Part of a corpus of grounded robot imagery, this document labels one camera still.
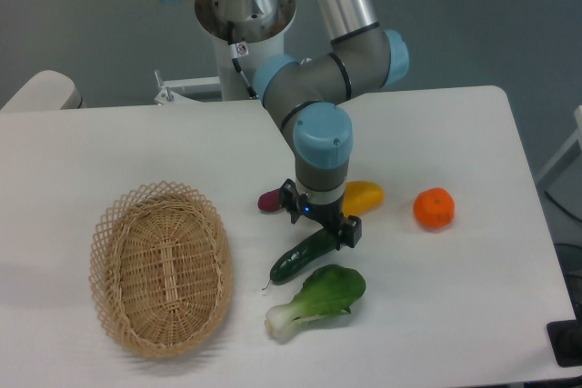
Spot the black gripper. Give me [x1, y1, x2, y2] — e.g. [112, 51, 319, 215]
[279, 179, 362, 250]

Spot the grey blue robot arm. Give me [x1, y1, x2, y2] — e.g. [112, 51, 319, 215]
[163, 0, 409, 247]

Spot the green bok choy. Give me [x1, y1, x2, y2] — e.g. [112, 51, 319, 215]
[264, 264, 366, 343]

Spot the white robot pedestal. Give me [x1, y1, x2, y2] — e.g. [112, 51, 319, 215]
[153, 0, 315, 106]

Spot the orange tangerine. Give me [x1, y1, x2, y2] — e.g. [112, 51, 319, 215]
[413, 187, 456, 229]

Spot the white furniture leg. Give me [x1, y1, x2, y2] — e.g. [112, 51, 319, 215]
[534, 106, 581, 190]

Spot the dark green cucumber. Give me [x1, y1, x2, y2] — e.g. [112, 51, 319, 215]
[263, 229, 338, 291]

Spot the black device at edge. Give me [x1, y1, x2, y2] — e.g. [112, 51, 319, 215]
[547, 320, 581, 368]

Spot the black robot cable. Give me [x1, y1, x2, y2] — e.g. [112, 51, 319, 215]
[226, 22, 260, 101]

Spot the white chair armrest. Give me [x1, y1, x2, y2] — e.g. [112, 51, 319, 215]
[1, 70, 86, 114]

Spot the yellow bell pepper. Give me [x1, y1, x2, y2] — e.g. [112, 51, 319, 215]
[342, 181, 385, 216]

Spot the purple sweet potato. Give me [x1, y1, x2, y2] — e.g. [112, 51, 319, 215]
[257, 188, 282, 213]

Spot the woven wicker basket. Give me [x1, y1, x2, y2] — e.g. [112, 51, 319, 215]
[89, 181, 234, 358]

